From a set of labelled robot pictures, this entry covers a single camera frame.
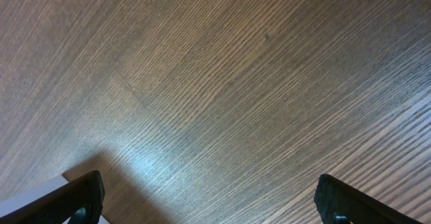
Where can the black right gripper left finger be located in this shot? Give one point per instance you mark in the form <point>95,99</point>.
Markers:
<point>64,202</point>

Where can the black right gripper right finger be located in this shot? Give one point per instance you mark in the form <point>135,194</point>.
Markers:
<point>338,202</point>

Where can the pink open cardboard box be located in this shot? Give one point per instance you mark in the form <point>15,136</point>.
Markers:
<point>30,197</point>

